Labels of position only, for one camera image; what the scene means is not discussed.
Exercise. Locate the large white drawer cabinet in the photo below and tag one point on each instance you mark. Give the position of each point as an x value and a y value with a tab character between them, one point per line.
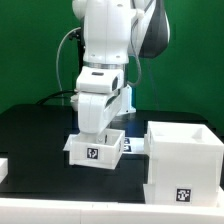
185	164

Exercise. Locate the white left fence block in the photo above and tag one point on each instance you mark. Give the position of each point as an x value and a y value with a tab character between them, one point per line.
3	168

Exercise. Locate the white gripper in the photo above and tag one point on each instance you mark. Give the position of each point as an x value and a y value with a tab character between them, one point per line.
96	111

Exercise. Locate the white drawer box front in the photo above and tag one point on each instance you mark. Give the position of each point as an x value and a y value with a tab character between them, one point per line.
86	152

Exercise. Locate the white front fence rail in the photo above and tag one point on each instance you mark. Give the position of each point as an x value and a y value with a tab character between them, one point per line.
22	211

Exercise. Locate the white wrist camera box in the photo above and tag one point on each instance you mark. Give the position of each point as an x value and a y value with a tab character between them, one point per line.
103	81

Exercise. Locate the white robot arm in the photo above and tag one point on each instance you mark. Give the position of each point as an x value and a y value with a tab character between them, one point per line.
113	31

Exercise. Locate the white marker plate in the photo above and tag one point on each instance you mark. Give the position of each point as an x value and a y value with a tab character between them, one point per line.
131	145

